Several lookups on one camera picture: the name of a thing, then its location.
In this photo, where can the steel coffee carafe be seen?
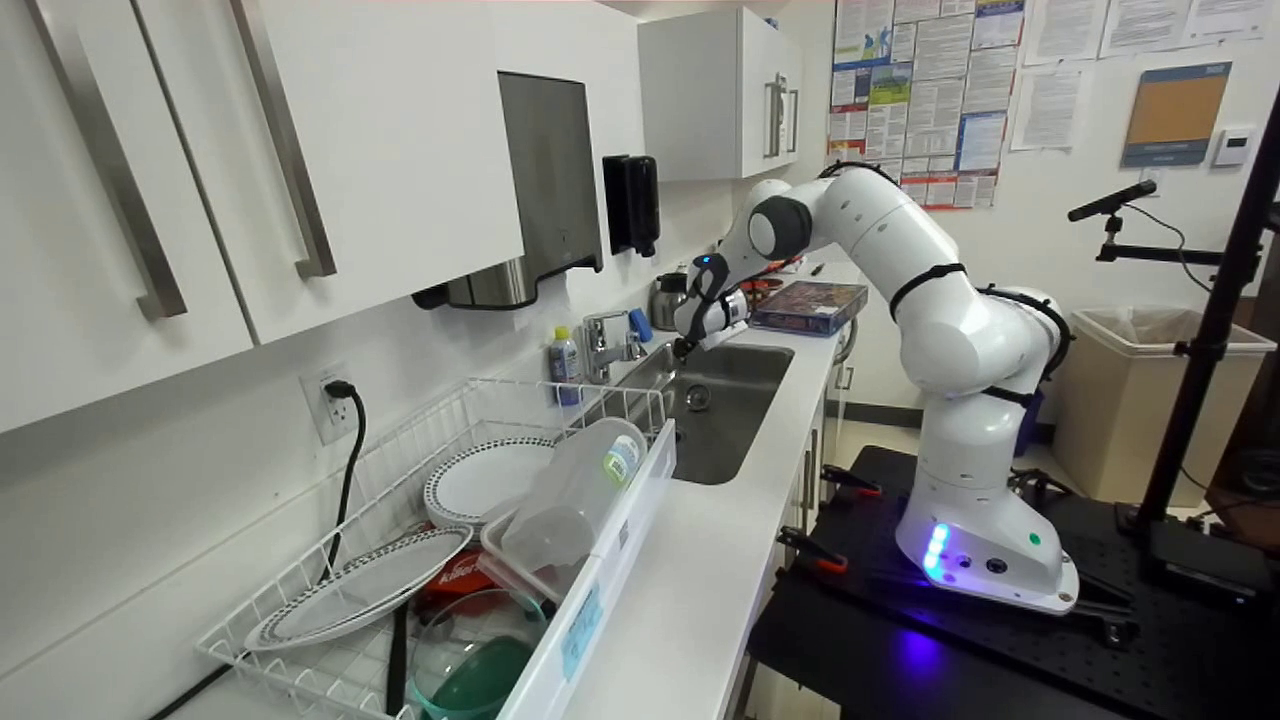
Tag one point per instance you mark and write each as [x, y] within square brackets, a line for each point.
[667, 302]

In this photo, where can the white dish rack drain tray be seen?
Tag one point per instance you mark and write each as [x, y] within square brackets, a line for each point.
[600, 585]

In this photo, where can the stainless steel sink basin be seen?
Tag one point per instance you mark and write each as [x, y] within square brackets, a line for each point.
[726, 400]

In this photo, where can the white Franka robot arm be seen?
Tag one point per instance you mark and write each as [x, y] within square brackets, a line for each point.
[961, 344]

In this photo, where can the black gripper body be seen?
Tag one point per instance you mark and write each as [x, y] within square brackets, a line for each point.
[703, 307]

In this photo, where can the blue flat box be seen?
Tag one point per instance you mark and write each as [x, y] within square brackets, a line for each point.
[806, 307]

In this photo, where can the orange blue wall poster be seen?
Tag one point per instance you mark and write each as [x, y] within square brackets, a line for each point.
[1173, 114]

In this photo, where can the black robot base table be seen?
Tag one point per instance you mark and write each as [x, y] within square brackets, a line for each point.
[1065, 652]

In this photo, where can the green plastic dish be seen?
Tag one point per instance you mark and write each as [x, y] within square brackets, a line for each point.
[481, 683]

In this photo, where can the small white wall cabinet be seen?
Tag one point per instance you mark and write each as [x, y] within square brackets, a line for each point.
[715, 92]

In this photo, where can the white upper wall cabinet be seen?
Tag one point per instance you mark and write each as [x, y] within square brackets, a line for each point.
[402, 134]

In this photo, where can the white round plate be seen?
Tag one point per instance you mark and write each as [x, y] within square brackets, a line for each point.
[487, 481]

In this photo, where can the white outlet with plug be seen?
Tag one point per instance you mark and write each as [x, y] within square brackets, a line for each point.
[324, 407]

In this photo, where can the clear plastic container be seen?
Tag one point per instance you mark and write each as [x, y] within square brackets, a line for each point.
[565, 493]

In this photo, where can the wall notice papers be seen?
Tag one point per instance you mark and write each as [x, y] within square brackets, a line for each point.
[933, 92]

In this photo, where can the black camera on stand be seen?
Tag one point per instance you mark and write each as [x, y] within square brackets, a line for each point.
[1109, 200]

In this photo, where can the chrome sink faucet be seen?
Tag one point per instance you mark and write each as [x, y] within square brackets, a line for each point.
[600, 344]

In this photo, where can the black camera stand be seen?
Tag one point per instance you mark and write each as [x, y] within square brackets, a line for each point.
[1213, 320]

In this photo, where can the black wall soap dispenser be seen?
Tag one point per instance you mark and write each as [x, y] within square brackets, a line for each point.
[631, 200]

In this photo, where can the beige trash bin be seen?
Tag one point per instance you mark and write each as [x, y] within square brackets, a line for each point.
[1133, 400]

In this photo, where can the white oval plate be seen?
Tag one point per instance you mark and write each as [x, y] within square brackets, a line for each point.
[360, 585]

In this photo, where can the dish soap bottle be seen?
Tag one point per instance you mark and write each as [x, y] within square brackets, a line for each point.
[563, 365]

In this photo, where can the blue sponge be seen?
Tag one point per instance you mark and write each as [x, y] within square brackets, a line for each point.
[640, 324]

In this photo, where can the red black table clamp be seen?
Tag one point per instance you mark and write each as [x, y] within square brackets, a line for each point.
[855, 481]
[814, 555]

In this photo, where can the white wall thermostat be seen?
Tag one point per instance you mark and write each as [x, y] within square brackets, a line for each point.
[1231, 146]

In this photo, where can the steel paper towel dispenser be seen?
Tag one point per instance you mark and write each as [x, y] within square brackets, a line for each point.
[546, 184]

